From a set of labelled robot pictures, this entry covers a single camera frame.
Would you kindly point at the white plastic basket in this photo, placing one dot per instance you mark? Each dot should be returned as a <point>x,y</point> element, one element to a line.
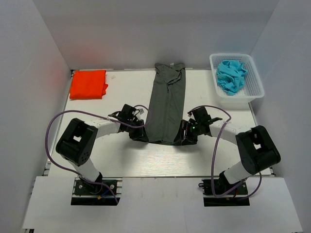
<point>252,89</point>

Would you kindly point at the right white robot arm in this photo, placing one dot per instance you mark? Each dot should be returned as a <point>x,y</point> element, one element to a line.
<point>256,149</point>

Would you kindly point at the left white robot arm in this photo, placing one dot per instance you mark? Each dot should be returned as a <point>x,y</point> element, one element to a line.
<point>76,143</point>

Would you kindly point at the dark grey t-shirt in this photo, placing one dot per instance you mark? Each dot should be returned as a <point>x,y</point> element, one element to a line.
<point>166,104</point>

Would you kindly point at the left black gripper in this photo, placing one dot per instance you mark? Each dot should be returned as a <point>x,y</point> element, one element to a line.
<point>141,135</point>

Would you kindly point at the folded orange t-shirt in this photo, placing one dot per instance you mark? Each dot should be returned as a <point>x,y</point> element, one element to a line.
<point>88,85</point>

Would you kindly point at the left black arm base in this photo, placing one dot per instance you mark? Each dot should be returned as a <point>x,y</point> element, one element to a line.
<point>85,194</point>

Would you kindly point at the crumpled light blue t-shirt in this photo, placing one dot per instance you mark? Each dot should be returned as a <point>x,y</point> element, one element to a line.
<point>230,76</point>

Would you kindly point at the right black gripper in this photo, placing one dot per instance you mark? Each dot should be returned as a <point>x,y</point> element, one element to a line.
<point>190,140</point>

